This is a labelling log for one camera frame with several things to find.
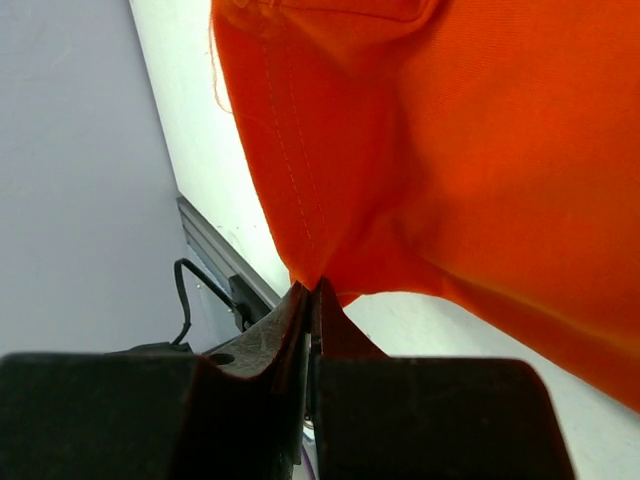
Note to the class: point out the orange t-shirt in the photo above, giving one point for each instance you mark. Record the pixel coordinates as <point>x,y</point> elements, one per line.
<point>485,152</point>

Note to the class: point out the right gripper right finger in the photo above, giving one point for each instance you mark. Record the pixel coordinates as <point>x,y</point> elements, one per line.
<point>383,417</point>

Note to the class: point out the aluminium front rail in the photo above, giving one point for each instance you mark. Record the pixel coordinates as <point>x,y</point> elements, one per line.
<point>217,254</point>

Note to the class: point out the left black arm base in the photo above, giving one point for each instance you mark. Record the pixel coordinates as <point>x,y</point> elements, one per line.
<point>230,308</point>

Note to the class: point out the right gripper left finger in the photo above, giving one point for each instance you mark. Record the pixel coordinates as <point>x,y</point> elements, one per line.
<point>233,414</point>

